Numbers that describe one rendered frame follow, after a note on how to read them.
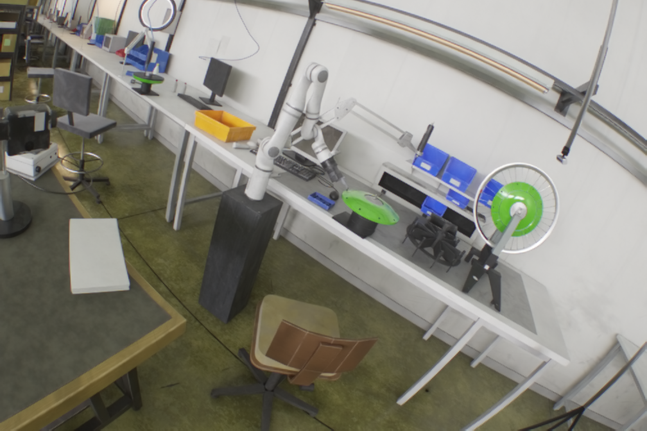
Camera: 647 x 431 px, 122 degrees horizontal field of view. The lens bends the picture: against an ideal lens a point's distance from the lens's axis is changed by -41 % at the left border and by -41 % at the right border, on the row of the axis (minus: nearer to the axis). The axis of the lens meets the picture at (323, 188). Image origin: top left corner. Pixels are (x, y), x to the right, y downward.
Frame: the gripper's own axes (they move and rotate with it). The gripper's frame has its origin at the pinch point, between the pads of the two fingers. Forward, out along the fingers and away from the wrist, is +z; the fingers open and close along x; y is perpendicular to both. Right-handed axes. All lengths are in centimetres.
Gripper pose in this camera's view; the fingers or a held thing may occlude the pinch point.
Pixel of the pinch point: (348, 188)
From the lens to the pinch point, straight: 153.4
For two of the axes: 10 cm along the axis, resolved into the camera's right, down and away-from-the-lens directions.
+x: -3.8, 2.0, -9.0
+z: 4.9, 8.7, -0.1
